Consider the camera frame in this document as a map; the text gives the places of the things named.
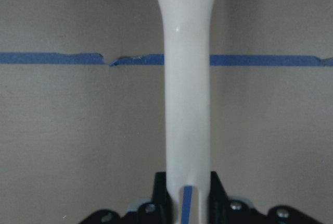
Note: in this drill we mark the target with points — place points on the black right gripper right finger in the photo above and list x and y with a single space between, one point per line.
227 209

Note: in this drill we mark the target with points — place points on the beige hand brush black bristles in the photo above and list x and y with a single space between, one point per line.
186 26

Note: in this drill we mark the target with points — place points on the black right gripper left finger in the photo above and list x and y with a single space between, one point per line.
157 210

